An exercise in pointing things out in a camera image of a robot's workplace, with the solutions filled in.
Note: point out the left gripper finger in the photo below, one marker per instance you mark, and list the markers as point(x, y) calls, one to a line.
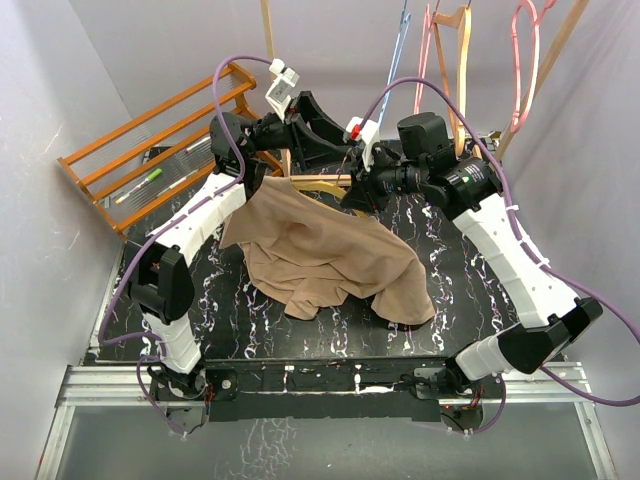
point(313, 126)
point(319, 155)

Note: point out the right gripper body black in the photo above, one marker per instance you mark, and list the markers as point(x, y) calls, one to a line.
point(387, 180)

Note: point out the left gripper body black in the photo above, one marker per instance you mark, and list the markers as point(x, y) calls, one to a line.
point(272, 135)

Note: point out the gold yellow hanger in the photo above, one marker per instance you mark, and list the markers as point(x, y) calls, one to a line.
point(335, 185)

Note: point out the beige t shirt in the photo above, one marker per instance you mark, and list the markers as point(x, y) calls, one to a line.
point(309, 256)

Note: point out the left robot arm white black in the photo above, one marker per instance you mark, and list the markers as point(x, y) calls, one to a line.
point(159, 279)

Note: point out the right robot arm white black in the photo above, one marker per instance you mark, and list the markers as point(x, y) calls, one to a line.
point(551, 315)

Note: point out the wooden hanger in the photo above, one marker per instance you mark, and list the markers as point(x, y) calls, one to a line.
point(461, 22)

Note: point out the pink marker pen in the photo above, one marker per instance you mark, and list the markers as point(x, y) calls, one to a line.
point(197, 144)

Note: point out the orange wooden shelf rack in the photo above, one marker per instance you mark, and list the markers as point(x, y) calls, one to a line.
point(112, 165)

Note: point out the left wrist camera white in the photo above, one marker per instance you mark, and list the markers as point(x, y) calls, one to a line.
point(278, 96)

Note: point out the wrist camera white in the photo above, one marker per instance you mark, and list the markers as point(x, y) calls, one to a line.
point(278, 96)
point(365, 134)

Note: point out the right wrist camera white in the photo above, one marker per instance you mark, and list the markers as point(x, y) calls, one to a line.
point(365, 134)

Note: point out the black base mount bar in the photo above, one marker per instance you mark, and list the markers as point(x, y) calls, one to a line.
point(416, 388)

